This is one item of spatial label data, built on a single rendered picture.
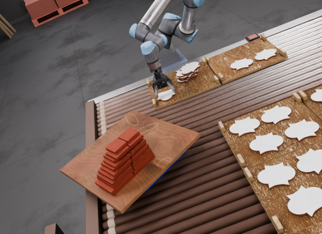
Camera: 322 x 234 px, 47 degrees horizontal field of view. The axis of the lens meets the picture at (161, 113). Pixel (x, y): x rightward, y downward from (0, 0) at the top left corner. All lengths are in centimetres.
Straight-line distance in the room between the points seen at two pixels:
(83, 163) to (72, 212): 148
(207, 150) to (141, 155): 34
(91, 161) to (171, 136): 40
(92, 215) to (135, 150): 35
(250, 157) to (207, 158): 20
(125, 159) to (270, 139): 64
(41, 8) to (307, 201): 814
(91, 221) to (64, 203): 175
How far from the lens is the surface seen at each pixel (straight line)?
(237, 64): 230
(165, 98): 220
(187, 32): 258
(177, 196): 161
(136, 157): 158
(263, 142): 169
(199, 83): 225
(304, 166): 156
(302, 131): 172
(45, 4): 903
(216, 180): 162
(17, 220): 359
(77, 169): 182
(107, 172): 157
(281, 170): 156
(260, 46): 247
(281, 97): 199
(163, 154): 164
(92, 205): 173
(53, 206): 345
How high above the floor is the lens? 206
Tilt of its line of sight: 32 degrees down
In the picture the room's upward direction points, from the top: 22 degrees counter-clockwise
